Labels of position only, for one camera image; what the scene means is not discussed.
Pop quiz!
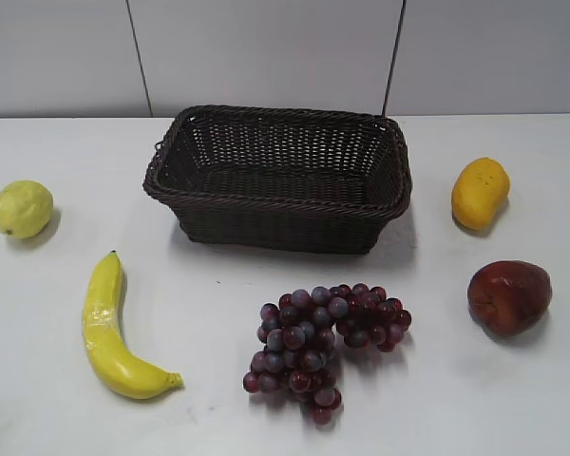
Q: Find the dark brown wicker basket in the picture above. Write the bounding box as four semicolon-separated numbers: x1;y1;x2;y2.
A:
143;104;412;255

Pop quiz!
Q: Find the red grape bunch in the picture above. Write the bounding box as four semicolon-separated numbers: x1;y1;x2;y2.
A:
242;283;412;427

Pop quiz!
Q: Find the dark red apple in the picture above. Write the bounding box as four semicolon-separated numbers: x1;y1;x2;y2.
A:
466;260;553;337

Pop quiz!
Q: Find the yellow lemon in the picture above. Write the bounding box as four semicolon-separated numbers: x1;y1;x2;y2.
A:
0;180;53;239

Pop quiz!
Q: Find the yellow banana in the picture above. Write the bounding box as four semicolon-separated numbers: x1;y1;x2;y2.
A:
82;251;184;400

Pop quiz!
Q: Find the orange yellow mango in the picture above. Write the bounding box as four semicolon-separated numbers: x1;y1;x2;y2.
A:
451;158;510;231

